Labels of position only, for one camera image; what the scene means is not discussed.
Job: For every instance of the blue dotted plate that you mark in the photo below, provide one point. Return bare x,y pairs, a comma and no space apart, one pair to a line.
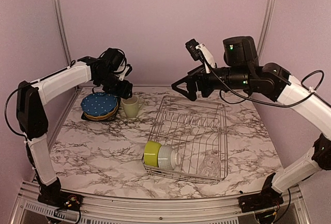
98,104

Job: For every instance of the lime green bowl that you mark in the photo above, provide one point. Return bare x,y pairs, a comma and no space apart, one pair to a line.
151,151

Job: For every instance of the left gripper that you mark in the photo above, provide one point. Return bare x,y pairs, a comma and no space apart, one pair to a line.
123,91

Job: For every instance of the clear glass cup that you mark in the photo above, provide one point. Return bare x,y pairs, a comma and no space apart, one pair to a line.
210,166

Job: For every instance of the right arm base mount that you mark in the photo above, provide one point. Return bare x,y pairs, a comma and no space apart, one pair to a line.
259,201

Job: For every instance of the pale green mug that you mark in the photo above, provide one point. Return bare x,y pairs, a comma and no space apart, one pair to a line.
132,106

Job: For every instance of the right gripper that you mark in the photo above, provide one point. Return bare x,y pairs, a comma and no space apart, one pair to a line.
199,73

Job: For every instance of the yellow dotted plate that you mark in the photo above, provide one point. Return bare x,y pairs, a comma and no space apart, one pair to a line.
103,116

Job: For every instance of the right aluminium frame post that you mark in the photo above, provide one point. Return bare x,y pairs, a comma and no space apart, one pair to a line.
266,24

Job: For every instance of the aluminium frame post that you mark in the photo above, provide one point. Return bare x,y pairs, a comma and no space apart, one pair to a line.
266,24
62,32

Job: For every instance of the left aluminium frame post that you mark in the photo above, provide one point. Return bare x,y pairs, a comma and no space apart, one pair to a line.
62,32

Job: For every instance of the white striped bowl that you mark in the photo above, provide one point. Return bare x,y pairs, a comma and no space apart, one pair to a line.
168,158

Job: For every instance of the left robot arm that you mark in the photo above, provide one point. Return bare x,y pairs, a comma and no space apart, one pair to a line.
34,97

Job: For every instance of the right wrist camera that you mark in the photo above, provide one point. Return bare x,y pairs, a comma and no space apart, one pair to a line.
199,51

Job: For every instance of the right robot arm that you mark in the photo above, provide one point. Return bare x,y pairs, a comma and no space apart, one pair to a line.
243,72

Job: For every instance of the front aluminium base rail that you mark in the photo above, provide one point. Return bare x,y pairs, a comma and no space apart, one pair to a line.
105,209

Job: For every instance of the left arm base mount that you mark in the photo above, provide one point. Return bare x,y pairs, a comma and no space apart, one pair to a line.
62,200

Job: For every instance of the wire dish rack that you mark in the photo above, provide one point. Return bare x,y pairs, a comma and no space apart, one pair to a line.
194,129

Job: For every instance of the black floral square plate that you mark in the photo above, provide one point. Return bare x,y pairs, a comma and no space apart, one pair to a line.
107,118

